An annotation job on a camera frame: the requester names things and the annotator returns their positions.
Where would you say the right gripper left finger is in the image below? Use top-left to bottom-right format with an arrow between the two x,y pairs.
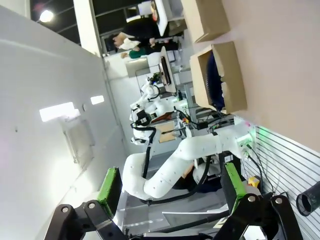
49,166 -> 124,240

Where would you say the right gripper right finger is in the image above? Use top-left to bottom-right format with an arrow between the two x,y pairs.
214,161 -> 301,240

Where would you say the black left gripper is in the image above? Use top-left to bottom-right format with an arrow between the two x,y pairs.
129,107 -> 153,129

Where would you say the navy blue zipper pouch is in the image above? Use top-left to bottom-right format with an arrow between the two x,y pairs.
204,49 -> 228,112

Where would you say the empty-lidded large cardboard box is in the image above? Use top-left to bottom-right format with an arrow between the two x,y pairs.
189,40 -> 249,115

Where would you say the cardboard box with glasses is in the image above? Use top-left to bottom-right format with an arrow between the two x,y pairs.
179,0 -> 232,44

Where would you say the yellow red emergency stop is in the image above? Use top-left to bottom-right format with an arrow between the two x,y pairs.
245,175 -> 263,188

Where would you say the black flat monitor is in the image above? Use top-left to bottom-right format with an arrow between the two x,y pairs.
158,45 -> 176,93

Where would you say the slotted aluminium panel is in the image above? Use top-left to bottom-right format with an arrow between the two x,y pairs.
234,116 -> 320,240

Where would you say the background person green top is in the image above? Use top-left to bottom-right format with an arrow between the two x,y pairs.
121,47 -> 147,60

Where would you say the black hollow tube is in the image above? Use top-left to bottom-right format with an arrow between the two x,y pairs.
295,183 -> 320,217

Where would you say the rectangular ceiling light panel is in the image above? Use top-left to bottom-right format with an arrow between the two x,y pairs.
39,100 -> 81,123

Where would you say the background person black top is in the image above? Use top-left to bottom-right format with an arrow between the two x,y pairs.
123,13 -> 164,42

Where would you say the round ceiling lamp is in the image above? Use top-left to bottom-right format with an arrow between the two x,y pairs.
38,8 -> 55,24

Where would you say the black base cable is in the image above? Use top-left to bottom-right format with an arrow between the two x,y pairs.
242,142 -> 266,191

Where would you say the grey equipment frame cart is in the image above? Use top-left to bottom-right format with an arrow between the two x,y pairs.
173,82 -> 202,141

